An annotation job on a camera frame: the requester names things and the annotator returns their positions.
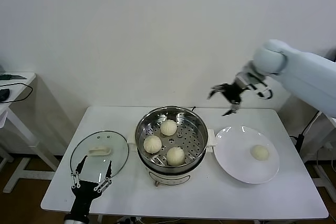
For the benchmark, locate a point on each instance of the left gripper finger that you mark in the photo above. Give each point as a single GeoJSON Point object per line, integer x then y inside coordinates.
{"type": "Point", "coordinates": [75, 179]}
{"type": "Point", "coordinates": [107, 180]}

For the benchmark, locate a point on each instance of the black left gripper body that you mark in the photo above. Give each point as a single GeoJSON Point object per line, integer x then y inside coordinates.
{"type": "Point", "coordinates": [82, 197]}

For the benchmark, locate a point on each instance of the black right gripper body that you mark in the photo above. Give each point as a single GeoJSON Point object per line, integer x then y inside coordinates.
{"type": "Point", "coordinates": [235, 91]}

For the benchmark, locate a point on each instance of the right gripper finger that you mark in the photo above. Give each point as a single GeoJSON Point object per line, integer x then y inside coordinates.
{"type": "Point", "coordinates": [233, 108]}
{"type": "Point", "coordinates": [219, 88]}

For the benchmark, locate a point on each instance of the round glass lid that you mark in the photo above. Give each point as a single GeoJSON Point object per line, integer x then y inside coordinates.
{"type": "Point", "coordinates": [99, 151]}

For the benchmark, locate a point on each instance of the white steamed baozi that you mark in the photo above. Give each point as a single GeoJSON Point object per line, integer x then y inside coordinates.
{"type": "Point", "coordinates": [152, 144]}
{"type": "Point", "coordinates": [168, 127]}
{"type": "Point", "coordinates": [175, 156]}
{"type": "Point", "coordinates": [260, 152]}

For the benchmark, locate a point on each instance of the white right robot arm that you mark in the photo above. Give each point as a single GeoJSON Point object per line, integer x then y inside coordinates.
{"type": "Point", "coordinates": [302, 69]}

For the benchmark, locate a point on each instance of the stainless steel steamer basket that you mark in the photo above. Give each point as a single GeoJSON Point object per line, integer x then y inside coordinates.
{"type": "Point", "coordinates": [194, 153]}

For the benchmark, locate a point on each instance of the stainless steel steamer pot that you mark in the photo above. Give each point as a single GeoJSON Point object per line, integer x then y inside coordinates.
{"type": "Point", "coordinates": [170, 178]}

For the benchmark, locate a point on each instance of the white power strip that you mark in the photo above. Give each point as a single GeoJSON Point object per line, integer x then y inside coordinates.
{"type": "Point", "coordinates": [131, 220]}

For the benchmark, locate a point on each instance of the white round plate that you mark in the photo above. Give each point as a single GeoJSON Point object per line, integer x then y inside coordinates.
{"type": "Point", "coordinates": [236, 155]}

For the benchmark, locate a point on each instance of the white side desk with laptop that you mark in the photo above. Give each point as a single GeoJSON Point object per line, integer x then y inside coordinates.
{"type": "Point", "coordinates": [329, 123]}

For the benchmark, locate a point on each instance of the small black desk device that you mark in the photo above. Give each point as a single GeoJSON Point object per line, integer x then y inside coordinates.
{"type": "Point", "coordinates": [4, 95]}

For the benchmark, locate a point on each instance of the flat green desk item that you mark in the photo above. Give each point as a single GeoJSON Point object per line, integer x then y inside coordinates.
{"type": "Point", "coordinates": [6, 76]}

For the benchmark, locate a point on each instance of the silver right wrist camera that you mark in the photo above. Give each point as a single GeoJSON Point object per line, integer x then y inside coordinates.
{"type": "Point", "coordinates": [244, 79]}

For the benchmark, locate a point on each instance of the white wall plug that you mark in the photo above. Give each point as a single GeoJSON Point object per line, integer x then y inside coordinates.
{"type": "Point", "coordinates": [327, 145]}

